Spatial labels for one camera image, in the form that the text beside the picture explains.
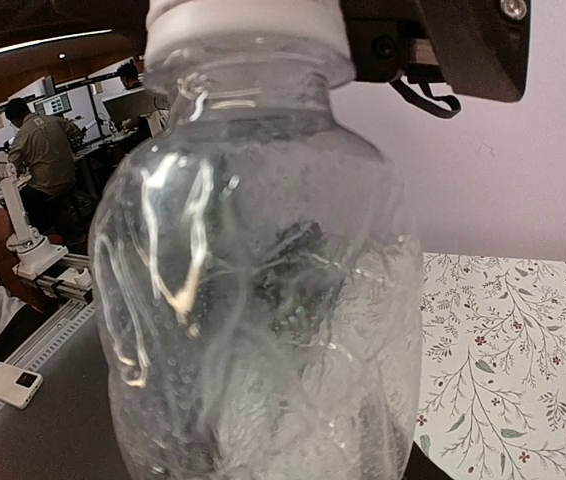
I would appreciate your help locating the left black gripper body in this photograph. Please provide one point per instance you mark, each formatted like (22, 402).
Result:
(479, 48)

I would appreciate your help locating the clear plastic bottle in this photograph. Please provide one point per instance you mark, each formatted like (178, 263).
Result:
(258, 278)

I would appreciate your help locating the floral patterned table mat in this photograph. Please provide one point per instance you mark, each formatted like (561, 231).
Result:
(493, 394)

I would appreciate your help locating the white power bank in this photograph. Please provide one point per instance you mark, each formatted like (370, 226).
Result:
(17, 385)

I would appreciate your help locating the person in olive shirt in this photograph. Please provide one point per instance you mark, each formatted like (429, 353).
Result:
(42, 147)

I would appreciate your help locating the aluminium front rail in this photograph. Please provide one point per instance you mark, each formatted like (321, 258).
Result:
(64, 291)

